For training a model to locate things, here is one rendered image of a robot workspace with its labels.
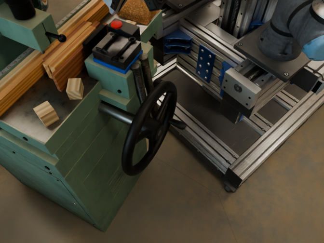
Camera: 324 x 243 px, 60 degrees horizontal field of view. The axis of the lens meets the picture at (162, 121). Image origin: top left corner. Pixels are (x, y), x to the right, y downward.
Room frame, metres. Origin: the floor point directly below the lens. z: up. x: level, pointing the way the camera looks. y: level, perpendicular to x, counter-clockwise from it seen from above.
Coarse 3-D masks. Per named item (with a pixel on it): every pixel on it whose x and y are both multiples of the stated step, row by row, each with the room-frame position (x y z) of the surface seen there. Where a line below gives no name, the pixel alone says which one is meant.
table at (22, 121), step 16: (112, 16) 0.82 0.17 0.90; (160, 16) 0.84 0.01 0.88; (144, 32) 0.74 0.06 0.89; (48, 80) 0.53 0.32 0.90; (32, 96) 0.47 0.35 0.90; (48, 96) 0.47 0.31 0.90; (64, 96) 0.47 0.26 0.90; (96, 96) 0.50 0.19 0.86; (112, 96) 0.50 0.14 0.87; (16, 112) 0.42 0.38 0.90; (32, 112) 0.42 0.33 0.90; (64, 112) 0.42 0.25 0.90; (80, 112) 0.44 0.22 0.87; (16, 128) 0.37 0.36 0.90; (32, 128) 0.37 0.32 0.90; (48, 128) 0.37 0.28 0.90; (64, 128) 0.38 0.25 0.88; (32, 144) 0.36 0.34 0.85; (48, 144) 0.33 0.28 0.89
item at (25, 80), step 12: (96, 12) 0.79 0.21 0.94; (108, 12) 0.84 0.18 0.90; (36, 60) 0.57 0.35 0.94; (24, 72) 0.52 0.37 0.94; (36, 72) 0.54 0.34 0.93; (12, 84) 0.48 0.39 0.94; (24, 84) 0.50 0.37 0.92; (0, 96) 0.44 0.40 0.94; (12, 96) 0.46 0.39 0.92; (0, 108) 0.42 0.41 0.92
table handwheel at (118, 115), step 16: (160, 96) 0.44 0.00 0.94; (176, 96) 0.53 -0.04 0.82; (112, 112) 0.48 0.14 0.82; (128, 112) 0.47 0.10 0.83; (144, 112) 0.39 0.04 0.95; (160, 112) 0.46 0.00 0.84; (144, 128) 0.41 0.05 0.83; (160, 128) 0.42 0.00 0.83; (128, 144) 0.33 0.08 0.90; (160, 144) 0.44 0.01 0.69; (128, 160) 0.31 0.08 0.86; (144, 160) 0.38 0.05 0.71
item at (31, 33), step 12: (0, 12) 0.60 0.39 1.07; (36, 12) 0.60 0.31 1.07; (0, 24) 0.59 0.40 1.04; (12, 24) 0.56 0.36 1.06; (24, 24) 0.55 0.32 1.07; (36, 24) 0.55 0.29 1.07; (48, 24) 0.58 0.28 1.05; (12, 36) 0.58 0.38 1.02; (24, 36) 0.55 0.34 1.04; (36, 36) 0.54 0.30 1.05; (48, 36) 0.57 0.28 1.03; (36, 48) 0.54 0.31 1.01
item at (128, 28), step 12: (108, 24) 0.63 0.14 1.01; (132, 24) 0.63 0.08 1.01; (108, 36) 0.60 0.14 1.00; (120, 36) 0.60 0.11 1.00; (132, 36) 0.59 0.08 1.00; (108, 48) 0.55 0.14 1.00; (120, 48) 0.55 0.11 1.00; (132, 48) 0.55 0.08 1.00; (96, 60) 0.54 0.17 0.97; (108, 60) 0.52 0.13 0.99; (120, 60) 0.51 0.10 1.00; (132, 60) 0.53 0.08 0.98
